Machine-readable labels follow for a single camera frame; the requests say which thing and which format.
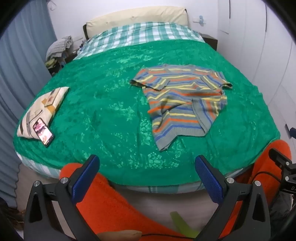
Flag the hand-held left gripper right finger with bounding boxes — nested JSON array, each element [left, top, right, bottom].
[[195, 155, 271, 241]]

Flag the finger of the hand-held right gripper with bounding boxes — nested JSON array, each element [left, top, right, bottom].
[[286, 125, 296, 140], [268, 148, 292, 167]]

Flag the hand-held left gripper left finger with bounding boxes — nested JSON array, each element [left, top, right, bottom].
[[23, 155, 101, 241]]

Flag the striped knit sweater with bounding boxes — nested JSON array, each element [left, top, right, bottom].
[[129, 65, 233, 151]]

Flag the pile of clothes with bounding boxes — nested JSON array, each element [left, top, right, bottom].
[[46, 36, 73, 69]]

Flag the orange fleece pants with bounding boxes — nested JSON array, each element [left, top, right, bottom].
[[59, 139, 292, 241]]

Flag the yellow-green object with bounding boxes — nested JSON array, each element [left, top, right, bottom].
[[170, 211, 200, 239]]

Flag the black smartphone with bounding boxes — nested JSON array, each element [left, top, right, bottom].
[[32, 118, 55, 147]]

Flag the tan rounded object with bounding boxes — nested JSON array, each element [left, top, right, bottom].
[[97, 230, 142, 241]]

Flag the green plush blanket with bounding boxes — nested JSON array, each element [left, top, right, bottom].
[[13, 39, 281, 187]]

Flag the cream printed pillow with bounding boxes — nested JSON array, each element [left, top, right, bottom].
[[17, 87, 70, 141]]

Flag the white wardrobe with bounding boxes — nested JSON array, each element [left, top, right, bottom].
[[217, 0, 296, 144]]

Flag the dark bedside table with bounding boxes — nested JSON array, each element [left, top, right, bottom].
[[48, 52, 80, 77], [200, 34, 218, 50]]

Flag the blue-grey curtain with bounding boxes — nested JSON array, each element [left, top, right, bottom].
[[0, 5, 57, 209]]

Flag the green checked bed sheet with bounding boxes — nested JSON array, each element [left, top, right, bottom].
[[16, 22, 255, 194]]

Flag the cream padded headboard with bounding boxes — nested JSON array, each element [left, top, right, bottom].
[[83, 6, 188, 40]]

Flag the black cable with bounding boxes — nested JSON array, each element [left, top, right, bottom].
[[250, 171, 282, 186]]

